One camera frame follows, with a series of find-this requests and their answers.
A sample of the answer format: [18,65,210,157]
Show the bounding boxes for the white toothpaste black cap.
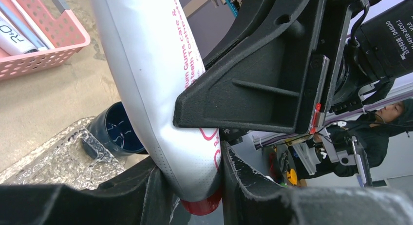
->
[0,18,38,56]

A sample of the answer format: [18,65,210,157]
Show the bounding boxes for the person in dark hoodie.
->
[294,98,413,180]

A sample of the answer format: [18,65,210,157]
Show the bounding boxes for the clear acrylic holder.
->
[0,117,125,190]

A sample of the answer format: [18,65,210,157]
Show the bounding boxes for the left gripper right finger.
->
[221,142,413,225]

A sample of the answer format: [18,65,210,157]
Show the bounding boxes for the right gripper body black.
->
[318,0,413,114]

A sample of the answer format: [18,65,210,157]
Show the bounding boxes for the pink plastic basket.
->
[0,0,91,81]

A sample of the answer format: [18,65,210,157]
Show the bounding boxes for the dark blue mug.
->
[86,101,147,157]

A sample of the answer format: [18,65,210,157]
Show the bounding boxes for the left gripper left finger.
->
[0,158,171,225]

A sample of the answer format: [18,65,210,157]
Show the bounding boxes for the toothbrush white blue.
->
[0,2,49,51]

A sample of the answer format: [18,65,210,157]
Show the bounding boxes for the white toothpaste red cap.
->
[90,0,222,216]

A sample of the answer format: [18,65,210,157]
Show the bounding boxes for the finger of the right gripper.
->
[173,0,327,133]

